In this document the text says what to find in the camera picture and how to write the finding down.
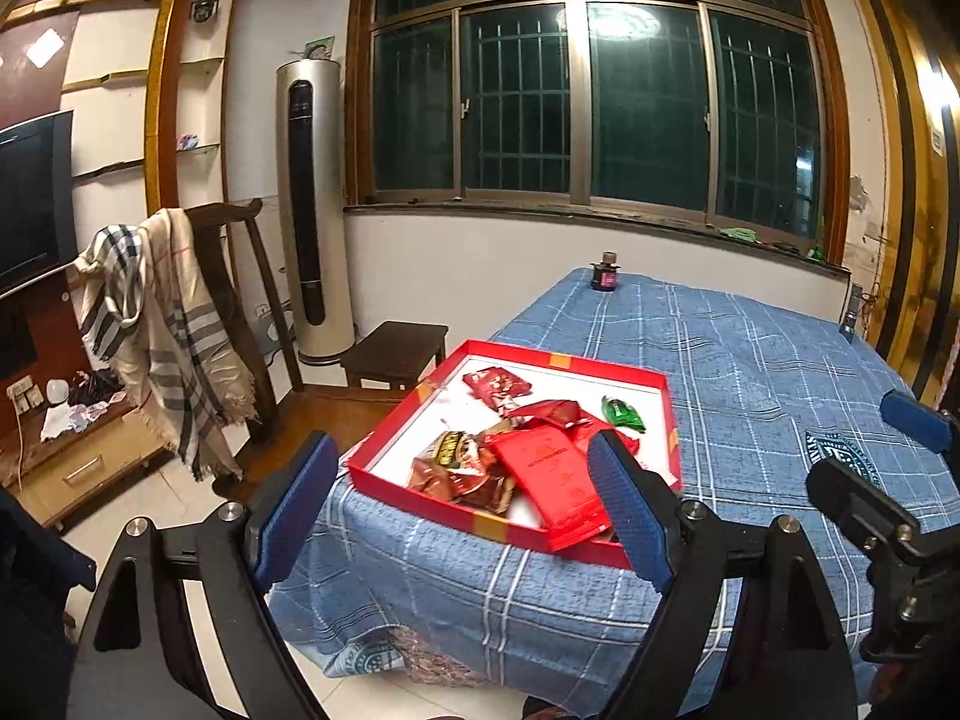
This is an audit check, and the wooden framed window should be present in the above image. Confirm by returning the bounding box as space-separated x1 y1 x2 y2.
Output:
345 0 850 263

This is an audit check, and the large red packet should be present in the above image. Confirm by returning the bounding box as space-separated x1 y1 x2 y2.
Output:
491 450 612 553

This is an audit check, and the red shallow tray box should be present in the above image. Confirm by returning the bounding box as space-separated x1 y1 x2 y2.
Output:
347 340 682 567

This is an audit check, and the red crinkled snack packet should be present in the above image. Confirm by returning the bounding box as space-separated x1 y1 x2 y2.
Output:
483 400 640 461

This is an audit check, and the yellow wooden door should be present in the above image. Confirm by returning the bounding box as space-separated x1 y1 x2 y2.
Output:
856 0 958 408

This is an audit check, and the blue plaid tablecloth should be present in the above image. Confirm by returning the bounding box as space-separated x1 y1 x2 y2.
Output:
265 266 960 717

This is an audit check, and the small dark red bottle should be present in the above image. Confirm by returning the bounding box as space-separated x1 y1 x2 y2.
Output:
590 250 620 293

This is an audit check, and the small dark red packet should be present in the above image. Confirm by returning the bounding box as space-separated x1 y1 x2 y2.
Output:
462 366 532 415

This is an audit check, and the dark wooden chair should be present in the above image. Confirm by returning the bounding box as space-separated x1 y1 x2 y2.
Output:
185 199 304 444

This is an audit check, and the wooden tv cabinet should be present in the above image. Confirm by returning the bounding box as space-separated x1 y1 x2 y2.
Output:
2 271 171 527

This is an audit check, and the gold red snack packet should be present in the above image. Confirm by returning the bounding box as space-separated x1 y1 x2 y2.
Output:
407 431 516 517

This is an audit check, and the striped beige scarf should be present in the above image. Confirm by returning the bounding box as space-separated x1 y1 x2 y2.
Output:
73 208 257 479

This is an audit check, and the green snack packet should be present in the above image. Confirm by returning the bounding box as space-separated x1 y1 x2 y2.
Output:
602 397 646 434

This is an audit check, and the dark wooden stool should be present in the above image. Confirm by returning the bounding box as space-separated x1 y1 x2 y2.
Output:
340 320 449 390

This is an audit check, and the black television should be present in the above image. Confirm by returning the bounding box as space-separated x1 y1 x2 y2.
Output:
0 110 78 294

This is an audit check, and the silver tower air conditioner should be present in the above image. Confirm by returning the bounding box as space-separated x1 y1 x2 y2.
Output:
275 59 356 366

